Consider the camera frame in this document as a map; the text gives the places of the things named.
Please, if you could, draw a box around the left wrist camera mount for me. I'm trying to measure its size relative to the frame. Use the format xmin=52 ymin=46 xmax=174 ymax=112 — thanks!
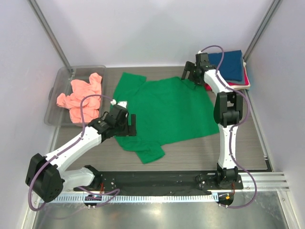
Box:
xmin=110 ymin=99 xmax=127 ymax=109

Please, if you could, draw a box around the slotted cable duct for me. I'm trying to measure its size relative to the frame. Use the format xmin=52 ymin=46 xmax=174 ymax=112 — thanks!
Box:
xmin=52 ymin=193 xmax=219 ymax=203

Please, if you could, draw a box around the folded blue t shirt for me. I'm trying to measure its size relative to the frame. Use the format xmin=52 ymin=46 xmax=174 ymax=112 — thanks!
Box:
xmin=219 ymin=50 xmax=244 ymax=82

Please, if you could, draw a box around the salmon pink t shirt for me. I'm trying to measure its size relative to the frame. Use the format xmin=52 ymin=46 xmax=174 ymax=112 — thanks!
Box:
xmin=56 ymin=73 xmax=102 ymax=124

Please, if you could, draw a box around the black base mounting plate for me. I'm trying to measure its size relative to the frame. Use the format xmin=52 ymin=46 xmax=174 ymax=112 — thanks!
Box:
xmin=85 ymin=170 xmax=244 ymax=192

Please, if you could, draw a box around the folded red t shirt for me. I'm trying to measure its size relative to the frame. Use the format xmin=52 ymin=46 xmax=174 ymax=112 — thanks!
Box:
xmin=204 ymin=69 xmax=248 ymax=91

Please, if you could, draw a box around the clear plastic bin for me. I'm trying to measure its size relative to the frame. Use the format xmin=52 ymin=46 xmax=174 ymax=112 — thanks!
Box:
xmin=44 ymin=64 xmax=107 ymax=127

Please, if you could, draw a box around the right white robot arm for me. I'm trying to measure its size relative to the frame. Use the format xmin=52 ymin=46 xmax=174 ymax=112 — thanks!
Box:
xmin=182 ymin=52 xmax=243 ymax=189

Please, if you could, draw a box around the aluminium extrusion rail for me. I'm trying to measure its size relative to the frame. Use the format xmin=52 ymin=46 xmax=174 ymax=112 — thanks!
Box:
xmin=28 ymin=173 xmax=291 ymax=194

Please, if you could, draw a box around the green t shirt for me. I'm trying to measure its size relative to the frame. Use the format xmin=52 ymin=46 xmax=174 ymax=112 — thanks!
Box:
xmin=113 ymin=73 xmax=219 ymax=164

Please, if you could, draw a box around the folded cream t shirt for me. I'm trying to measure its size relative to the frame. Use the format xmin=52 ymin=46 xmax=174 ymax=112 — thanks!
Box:
xmin=232 ymin=61 xmax=251 ymax=90

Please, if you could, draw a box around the corner aluminium post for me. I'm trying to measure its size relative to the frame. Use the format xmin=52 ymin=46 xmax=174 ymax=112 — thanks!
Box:
xmin=27 ymin=0 xmax=73 ymax=74
xmin=244 ymin=0 xmax=283 ymax=62

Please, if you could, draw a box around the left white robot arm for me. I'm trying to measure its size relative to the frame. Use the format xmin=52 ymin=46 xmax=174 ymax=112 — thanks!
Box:
xmin=26 ymin=101 xmax=136 ymax=203

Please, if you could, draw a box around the right corner aluminium post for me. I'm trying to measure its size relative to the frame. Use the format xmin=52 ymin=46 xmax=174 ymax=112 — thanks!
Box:
xmin=244 ymin=0 xmax=283 ymax=62

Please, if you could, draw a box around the left corner aluminium post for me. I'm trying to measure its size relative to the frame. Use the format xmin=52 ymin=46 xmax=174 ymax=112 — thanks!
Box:
xmin=27 ymin=0 xmax=73 ymax=74

